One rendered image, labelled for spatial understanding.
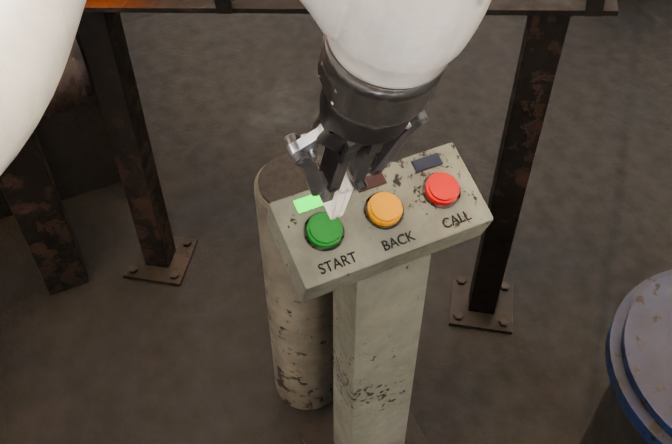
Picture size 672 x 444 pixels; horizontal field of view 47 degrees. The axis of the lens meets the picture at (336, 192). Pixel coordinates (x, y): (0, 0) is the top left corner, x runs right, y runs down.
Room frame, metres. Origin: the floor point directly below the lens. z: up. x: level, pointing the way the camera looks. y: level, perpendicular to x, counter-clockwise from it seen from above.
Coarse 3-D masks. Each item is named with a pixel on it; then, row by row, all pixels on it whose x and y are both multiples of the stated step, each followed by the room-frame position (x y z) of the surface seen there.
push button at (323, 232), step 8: (312, 216) 0.57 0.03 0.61; (320, 216) 0.57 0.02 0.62; (328, 216) 0.57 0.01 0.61; (312, 224) 0.56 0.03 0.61; (320, 224) 0.56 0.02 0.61; (328, 224) 0.56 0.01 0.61; (336, 224) 0.56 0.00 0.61; (312, 232) 0.55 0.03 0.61; (320, 232) 0.55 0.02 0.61; (328, 232) 0.55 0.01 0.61; (336, 232) 0.55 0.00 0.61; (312, 240) 0.54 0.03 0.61; (320, 240) 0.54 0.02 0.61; (328, 240) 0.54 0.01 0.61; (336, 240) 0.54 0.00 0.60
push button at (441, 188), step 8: (432, 176) 0.63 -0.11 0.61; (440, 176) 0.63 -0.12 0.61; (448, 176) 0.63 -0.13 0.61; (432, 184) 0.62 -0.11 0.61; (440, 184) 0.62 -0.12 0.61; (448, 184) 0.62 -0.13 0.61; (456, 184) 0.62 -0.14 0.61; (432, 192) 0.61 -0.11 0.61; (440, 192) 0.61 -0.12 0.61; (448, 192) 0.61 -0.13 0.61; (456, 192) 0.61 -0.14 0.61; (432, 200) 0.60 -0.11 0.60; (440, 200) 0.60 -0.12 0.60; (448, 200) 0.60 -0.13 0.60
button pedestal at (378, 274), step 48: (288, 240) 0.54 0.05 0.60; (384, 240) 0.55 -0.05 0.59; (432, 240) 0.56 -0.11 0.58; (336, 288) 0.52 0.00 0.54; (384, 288) 0.55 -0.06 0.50; (336, 336) 0.59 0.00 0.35; (384, 336) 0.55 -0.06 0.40; (336, 384) 0.59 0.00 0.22; (384, 384) 0.56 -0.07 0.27; (336, 432) 0.59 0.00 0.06; (384, 432) 0.56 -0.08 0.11
